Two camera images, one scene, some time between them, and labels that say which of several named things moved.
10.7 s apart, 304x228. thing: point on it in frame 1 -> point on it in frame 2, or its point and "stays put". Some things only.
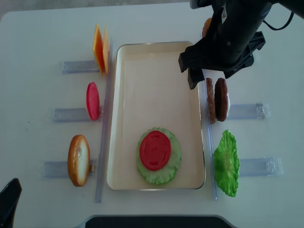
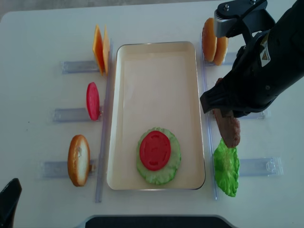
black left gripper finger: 9,197 stays put
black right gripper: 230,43 -> 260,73
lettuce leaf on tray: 164,175 stays put
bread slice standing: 79,160 stays put
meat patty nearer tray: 211,99 -> 229,127
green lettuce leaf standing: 226,164 stays put
